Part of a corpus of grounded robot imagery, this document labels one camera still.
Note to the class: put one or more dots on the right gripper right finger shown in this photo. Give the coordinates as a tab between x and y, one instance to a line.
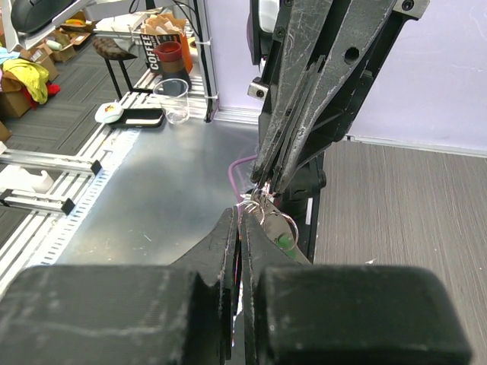
343	314

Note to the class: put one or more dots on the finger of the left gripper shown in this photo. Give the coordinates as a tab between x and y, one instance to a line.
297	30
353	45

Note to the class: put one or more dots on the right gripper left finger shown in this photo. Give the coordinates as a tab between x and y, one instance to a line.
180	313

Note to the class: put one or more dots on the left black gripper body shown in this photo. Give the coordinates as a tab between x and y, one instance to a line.
320	60

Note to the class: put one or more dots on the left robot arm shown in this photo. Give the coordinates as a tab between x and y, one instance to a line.
308	186

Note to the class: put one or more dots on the clear plastic cup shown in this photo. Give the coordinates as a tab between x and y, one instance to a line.
173	97

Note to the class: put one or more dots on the black smartphone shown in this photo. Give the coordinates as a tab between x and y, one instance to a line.
139	119

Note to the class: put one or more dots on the yellow cloth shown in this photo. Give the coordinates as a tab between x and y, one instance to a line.
32	75

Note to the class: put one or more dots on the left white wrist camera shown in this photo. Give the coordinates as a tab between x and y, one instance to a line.
261	22

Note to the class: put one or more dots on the slotted cable duct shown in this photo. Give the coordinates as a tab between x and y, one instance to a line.
111	154

